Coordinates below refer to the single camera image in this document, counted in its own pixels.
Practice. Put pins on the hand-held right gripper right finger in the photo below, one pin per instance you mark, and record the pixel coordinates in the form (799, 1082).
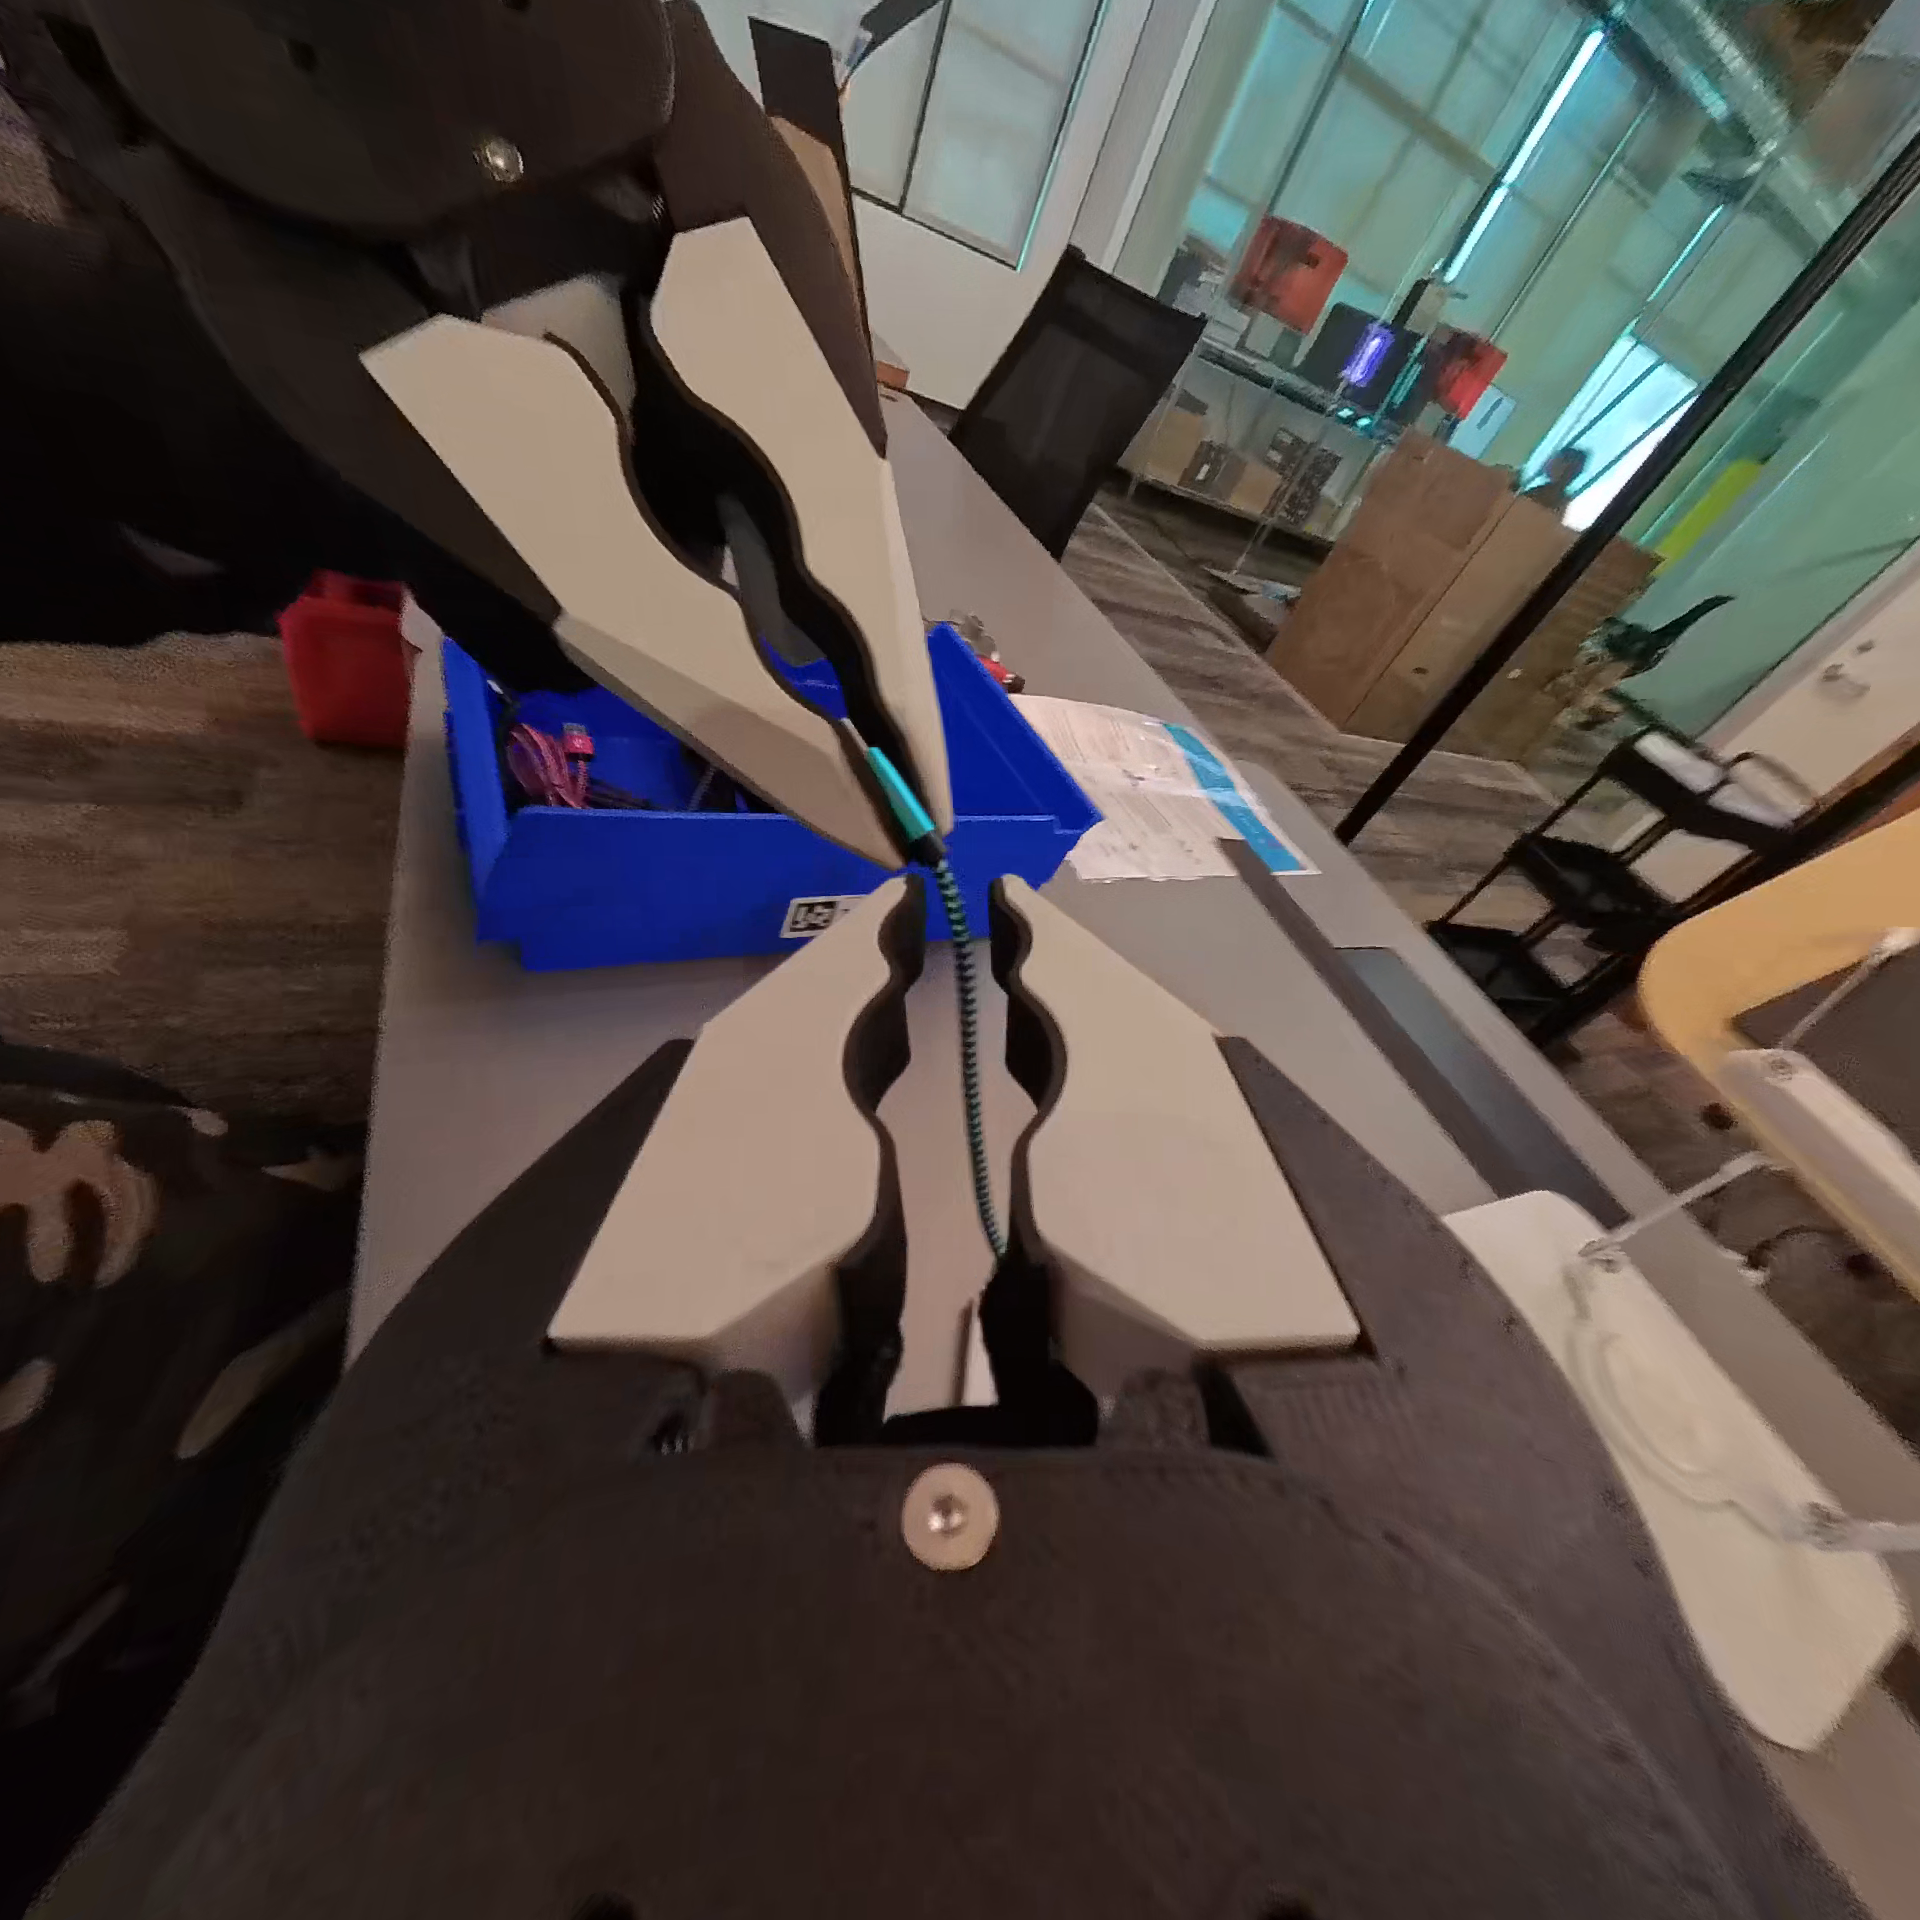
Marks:
(1185, 1199)

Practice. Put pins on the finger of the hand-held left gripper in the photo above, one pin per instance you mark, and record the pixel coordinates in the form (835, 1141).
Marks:
(810, 419)
(600, 569)

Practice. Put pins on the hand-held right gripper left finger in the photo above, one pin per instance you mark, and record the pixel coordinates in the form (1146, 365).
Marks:
(736, 1199)

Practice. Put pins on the grey usb hub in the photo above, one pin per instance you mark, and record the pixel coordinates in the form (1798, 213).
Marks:
(764, 599)

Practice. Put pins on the blue bin with marker label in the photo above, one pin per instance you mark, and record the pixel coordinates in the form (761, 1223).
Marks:
(676, 885)

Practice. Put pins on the black mesh chair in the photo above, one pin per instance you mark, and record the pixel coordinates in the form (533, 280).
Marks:
(1081, 404)

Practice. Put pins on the red plastic crate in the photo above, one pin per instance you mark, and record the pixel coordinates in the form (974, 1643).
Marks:
(345, 659)

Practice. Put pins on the red and black tool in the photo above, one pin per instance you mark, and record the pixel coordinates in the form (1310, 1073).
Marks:
(983, 645)

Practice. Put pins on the blue and white leaflet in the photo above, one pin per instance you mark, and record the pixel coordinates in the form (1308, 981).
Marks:
(1245, 809)

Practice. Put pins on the white printed paper sheet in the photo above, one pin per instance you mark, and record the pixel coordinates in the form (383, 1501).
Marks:
(1126, 780)

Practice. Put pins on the storage shelf with boxes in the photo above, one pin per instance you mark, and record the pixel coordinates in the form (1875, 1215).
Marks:
(1321, 375)

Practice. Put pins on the black utility cart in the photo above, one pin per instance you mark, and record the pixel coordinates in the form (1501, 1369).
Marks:
(1621, 885)

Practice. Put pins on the large cardboard box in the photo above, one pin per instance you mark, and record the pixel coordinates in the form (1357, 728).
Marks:
(1530, 630)
(1395, 585)

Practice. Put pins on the white base acrylic leg stand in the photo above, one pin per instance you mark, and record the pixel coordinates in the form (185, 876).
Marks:
(1725, 1575)

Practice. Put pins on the black pillar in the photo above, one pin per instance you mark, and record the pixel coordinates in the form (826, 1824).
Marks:
(1621, 509)

